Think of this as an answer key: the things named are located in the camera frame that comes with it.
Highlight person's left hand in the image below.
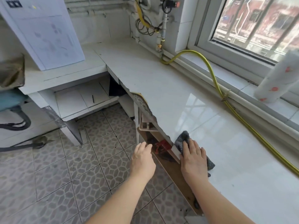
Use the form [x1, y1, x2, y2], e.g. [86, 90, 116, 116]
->
[129, 142, 156, 182]

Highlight person's right hand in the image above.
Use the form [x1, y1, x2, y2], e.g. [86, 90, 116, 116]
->
[180, 138, 209, 187]

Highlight dark grey cloth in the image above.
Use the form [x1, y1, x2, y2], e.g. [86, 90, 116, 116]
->
[174, 131, 215, 171]

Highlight person's right forearm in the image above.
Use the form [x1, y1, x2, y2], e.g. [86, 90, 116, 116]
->
[189, 177, 255, 224]

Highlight person's left forearm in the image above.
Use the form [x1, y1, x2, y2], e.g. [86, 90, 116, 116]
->
[86, 175, 152, 224]

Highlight brown cardboard box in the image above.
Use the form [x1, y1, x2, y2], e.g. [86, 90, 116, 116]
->
[136, 127, 204, 216]

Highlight red package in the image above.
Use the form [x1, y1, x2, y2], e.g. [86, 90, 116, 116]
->
[152, 140, 173, 156]

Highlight grey cardboard egg tray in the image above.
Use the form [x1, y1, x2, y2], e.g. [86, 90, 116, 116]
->
[140, 113, 160, 132]

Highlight long white horizontal pipe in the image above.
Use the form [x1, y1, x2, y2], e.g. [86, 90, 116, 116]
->
[138, 40, 299, 136]

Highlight white tiled shelf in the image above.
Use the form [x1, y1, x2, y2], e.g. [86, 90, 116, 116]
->
[54, 80, 121, 122]

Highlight paper towel roll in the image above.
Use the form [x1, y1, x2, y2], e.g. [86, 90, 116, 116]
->
[254, 49, 299, 103]

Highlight grey drain pipes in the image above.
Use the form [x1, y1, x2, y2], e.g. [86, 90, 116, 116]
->
[0, 107, 47, 152]

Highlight grey window security bars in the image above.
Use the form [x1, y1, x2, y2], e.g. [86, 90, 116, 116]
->
[219, 0, 299, 56]

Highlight stainless double sink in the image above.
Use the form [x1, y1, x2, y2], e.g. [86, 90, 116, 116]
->
[0, 53, 29, 112]

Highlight white water dispenser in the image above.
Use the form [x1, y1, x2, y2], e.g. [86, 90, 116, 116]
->
[0, 0, 86, 71]

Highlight black solenoid valve red button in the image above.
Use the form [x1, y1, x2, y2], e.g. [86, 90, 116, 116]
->
[162, 0, 180, 8]

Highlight red brick apartment building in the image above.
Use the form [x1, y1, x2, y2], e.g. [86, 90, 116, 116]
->
[214, 0, 299, 62]

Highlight long yellow gas hose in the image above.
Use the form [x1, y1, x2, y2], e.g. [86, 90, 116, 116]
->
[160, 50, 299, 176]

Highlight grey coiled cable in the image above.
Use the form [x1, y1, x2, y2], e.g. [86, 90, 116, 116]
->
[135, 11, 162, 36]

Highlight white window frame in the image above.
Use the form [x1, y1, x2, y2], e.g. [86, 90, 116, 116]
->
[174, 0, 299, 75]

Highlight yellow hose metal ends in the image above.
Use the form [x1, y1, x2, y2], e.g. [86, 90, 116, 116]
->
[134, 0, 162, 33]

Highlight group of white wall pipes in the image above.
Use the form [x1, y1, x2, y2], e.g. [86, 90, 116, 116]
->
[63, 0, 140, 18]

